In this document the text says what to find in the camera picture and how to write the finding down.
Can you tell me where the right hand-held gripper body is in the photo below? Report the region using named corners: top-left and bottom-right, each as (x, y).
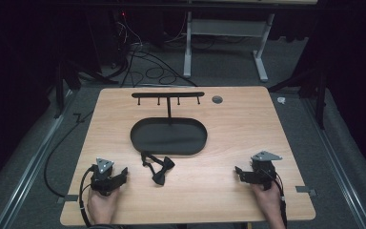
top-left (249, 150), bottom-right (283, 192)

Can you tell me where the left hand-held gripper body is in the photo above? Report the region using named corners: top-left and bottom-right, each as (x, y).
top-left (90, 157), bottom-right (122, 197)

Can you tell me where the black bow tie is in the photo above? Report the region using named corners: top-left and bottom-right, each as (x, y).
top-left (140, 151), bottom-right (176, 187)

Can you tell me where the black hook rack with tray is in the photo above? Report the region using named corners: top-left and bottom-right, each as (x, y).
top-left (130, 91), bottom-right (209, 157)

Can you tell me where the person's left hand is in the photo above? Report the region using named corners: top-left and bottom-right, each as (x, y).
top-left (87, 186), bottom-right (122, 225)

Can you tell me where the person's right hand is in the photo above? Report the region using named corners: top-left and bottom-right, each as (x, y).
top-left (250, 182), bottom-right (284, 221)

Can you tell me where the grey tape strip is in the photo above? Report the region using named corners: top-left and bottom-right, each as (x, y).
top-left (56, 194), bottom-right (79, 205)
top-left (295, 185), bottom-right (318, 198)

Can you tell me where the black metal stand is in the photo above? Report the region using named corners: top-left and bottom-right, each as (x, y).
top-left (268, 61), bottom-right (329, 131)
top-left (46, 58), bottom-right (119, 120)

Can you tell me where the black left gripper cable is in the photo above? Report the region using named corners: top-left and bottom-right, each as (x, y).
top-left (78, 165), bottom-right (119, 229)

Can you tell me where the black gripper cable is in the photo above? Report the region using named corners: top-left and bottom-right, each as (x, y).
top-left (266, 171), bottom-right (289, 229)
top-left (78, 165), bottom-right (119, 229)

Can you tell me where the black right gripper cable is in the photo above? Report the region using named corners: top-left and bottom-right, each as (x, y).
top-left (266, 171), bottom-right (289, 229)

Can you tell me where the long black floor cable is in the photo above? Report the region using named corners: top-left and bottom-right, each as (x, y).
top-left (43, 109), bottom-right (95, 198)

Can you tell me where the metal floor rail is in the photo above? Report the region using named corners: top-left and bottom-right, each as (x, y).
top-left (0, 90), bottom-right (81, 229)
top-left (299, 96), bottom-right (366, 229)

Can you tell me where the tangle of black floor cables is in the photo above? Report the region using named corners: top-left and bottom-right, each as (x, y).
top-left (109, 10), bottom-right (199, 89)

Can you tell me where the white desk frame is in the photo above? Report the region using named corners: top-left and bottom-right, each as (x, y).
top-left (182, 0), bottom-right (318, 83)

